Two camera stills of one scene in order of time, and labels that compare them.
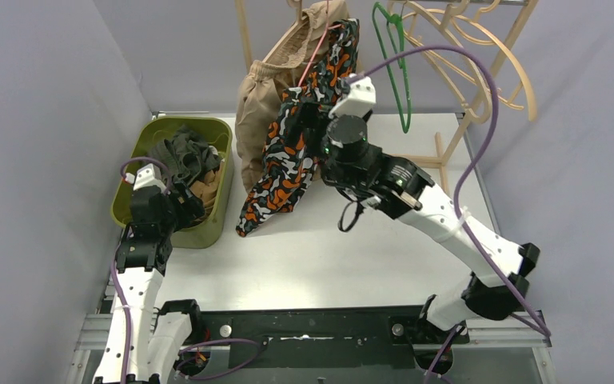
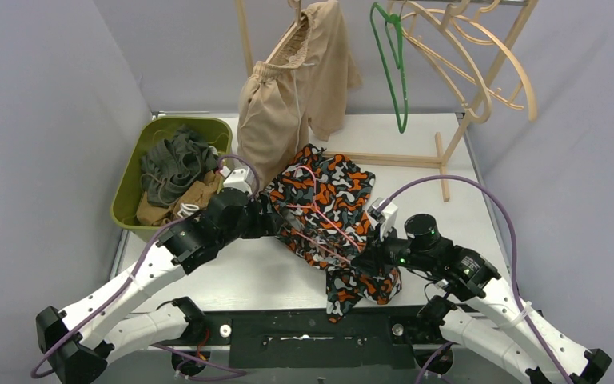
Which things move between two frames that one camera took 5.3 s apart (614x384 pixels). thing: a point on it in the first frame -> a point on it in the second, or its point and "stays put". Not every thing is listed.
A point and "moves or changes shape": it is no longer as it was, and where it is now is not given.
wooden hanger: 481,119 -> 488,111
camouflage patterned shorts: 287,167 -> 317,200
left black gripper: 181,201 -> 271,221
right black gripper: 309,115 -> 373,258
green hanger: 396,23 moves or changes shape
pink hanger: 328,27 -> 316,207
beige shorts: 266,82 stays put
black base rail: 344,338 stays put
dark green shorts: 186,155 stays put
